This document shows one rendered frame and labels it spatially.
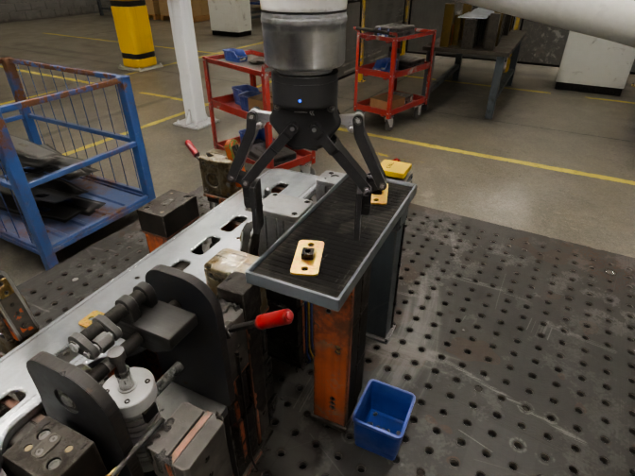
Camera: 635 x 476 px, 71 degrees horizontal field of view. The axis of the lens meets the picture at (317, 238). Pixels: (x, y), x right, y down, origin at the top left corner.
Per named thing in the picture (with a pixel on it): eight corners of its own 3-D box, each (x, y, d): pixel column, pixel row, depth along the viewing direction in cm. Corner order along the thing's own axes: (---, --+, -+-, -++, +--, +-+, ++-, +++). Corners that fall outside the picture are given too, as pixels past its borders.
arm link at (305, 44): (270, 6, 51) (273, 60, 54) (249, 14, 43) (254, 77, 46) (350, 7, 50) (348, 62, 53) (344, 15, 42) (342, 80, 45)
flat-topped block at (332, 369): (330, 383, 101) (334, 211, 77) (363, 397, 98) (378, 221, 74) (311, 418, 93) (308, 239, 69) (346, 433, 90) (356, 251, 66)
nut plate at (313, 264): (300, 241, 67) (299, 234, 66) (324, 243, 66) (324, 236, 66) (289, 274, 60) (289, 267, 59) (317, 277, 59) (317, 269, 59)
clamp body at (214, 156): (224, 247, 149) (210, 144, 129) (261, 259, 143) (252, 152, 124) (204, 264, 141) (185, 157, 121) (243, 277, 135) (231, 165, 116)
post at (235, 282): (252, 422, 93) (233, 267, 71) (273, 432, 91) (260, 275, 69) (239, 442, 89) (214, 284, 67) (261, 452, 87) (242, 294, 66)
